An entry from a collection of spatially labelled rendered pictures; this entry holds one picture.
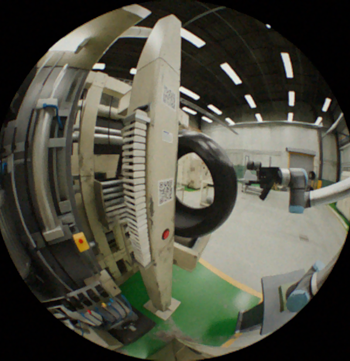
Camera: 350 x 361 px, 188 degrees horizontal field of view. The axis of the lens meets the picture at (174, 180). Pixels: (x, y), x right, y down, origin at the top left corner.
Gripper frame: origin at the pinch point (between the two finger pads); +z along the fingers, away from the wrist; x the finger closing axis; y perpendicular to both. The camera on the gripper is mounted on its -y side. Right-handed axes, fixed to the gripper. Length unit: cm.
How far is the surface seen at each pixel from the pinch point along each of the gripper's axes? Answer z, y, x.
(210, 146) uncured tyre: 11.5, 15.8, 16.3
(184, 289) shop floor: 35, -120, 2
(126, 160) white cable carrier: 25, 11, 43
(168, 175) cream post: 21.2, 6.0, 31.3
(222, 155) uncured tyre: 7.4, 12.2, 15.1
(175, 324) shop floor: 20, -122, 46
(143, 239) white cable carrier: 24.4, -11.1, 41.7
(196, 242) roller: 18.9, -29.2, 15.9
